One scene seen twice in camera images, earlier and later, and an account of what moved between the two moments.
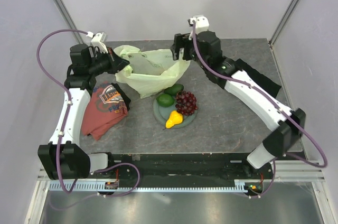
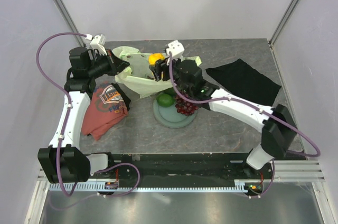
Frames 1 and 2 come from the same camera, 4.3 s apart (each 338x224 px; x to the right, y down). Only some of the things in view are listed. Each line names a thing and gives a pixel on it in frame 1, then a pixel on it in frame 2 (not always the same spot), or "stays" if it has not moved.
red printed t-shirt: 108,104 stays
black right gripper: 182,40 → 161,66
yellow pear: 175,118 → 153,57
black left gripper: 116,63 stays
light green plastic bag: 150,71 stays
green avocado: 174,89 stays
